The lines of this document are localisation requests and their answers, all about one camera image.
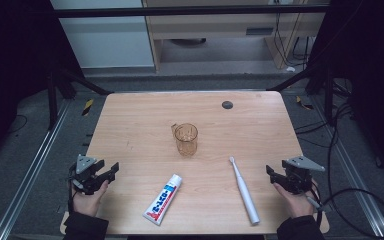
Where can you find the grey round table grommet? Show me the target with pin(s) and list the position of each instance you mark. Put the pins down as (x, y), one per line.
(227, 105)

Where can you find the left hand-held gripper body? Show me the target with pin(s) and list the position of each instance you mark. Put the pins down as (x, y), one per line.
(84, 176)

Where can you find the light wooden desk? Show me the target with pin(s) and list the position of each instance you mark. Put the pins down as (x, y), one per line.
(213, 28)

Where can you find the yellow black floor tape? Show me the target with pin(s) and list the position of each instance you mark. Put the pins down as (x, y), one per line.
(303, 104)
(87, 107)

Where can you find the aluminium floor rail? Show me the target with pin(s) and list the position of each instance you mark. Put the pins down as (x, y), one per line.
(350, 166)
(30, 173)

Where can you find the black horizontal frame bar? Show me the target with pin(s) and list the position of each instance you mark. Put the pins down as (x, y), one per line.
(180, 12)

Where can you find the white electric toothbrush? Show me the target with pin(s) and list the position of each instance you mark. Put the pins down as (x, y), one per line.
(245, 190)

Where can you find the white toothpaste tube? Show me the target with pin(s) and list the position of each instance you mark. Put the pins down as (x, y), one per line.
(162, 199)

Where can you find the black metal stand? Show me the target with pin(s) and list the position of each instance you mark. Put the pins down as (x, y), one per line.
(328, 96)
(52, 100)

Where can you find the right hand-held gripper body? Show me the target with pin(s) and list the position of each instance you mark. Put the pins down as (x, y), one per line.
(296, 176)

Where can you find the person's right hand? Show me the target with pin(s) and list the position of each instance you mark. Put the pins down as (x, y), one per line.
(296, 205)

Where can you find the small white floor object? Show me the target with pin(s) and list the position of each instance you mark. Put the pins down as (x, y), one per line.
(290, 69)

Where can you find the clear amber plastic cup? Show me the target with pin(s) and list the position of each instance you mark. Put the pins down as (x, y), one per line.
(186, 143)

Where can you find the person's left hand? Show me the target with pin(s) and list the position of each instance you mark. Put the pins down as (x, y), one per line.
(87, 203)

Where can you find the white cabinet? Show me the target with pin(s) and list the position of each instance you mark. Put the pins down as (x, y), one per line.
(108, 40)

